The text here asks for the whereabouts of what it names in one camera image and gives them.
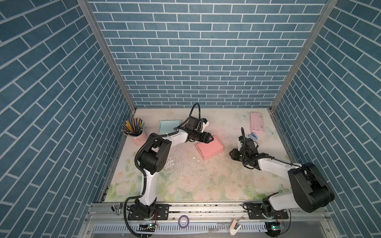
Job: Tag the purple tape roll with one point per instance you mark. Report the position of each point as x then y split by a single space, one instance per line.
183 221

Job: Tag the pink pencil case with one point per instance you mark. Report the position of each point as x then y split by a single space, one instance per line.
257 123

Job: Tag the bundle of colored pencils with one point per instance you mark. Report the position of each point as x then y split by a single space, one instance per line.
133 127

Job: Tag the aluminium front rail frame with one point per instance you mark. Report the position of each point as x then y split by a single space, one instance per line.
105 219

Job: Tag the pink metal pencil bucket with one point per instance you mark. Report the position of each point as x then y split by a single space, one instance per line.
139 139

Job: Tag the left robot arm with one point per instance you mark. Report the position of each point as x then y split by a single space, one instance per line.
152 156

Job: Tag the mint green paper box sheet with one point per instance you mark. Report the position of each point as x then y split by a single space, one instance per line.
168 126

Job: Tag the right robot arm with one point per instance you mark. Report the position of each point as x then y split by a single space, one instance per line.
309 190

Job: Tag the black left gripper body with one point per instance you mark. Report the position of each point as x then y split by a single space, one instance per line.
197 135

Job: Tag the white pink clip tool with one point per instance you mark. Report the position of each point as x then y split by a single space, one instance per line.
234 227

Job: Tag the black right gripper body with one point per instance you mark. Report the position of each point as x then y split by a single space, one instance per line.
245 157

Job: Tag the pink paper box sheet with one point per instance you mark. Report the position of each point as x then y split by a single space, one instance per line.
209 150

